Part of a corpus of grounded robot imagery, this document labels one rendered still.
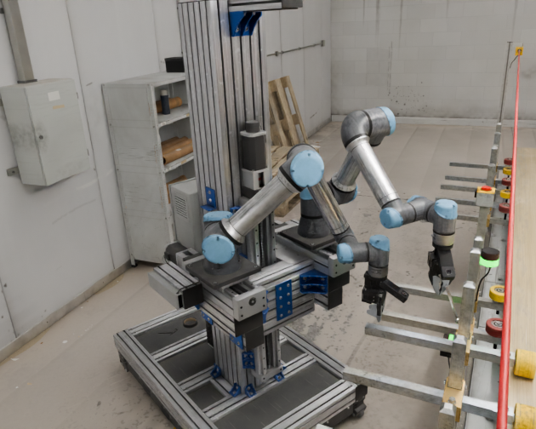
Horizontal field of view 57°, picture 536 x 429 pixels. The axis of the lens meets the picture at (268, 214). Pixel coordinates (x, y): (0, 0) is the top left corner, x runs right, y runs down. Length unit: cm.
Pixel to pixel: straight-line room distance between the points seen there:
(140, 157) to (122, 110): 38
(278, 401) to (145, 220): 213
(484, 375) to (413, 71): 780
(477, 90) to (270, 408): 777
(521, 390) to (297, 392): 124
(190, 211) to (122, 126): 183
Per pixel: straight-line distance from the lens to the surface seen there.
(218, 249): 176
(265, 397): 263
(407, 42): 954
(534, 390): 175
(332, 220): 193
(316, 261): 225
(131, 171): 411
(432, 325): 201
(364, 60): 969
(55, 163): 341
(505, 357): 55
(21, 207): 357
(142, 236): 428
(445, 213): 180
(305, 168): 167
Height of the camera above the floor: 196
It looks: 22 degrees down
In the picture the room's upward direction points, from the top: 3 degrees counter-clockwise
